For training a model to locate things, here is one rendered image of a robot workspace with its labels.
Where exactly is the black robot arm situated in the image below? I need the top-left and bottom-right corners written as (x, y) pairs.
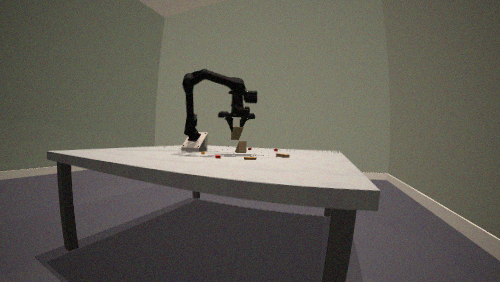
top-left (183, 69), bottom-right (257, 142)

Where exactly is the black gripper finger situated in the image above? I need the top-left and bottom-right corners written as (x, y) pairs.
top-left (224, 118), bottom-right (233, 132)
top-left (240, 119), bottom-right (249, 127)

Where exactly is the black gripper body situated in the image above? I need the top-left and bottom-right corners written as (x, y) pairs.
top-left (218, 101), bottom-right (255, 119)

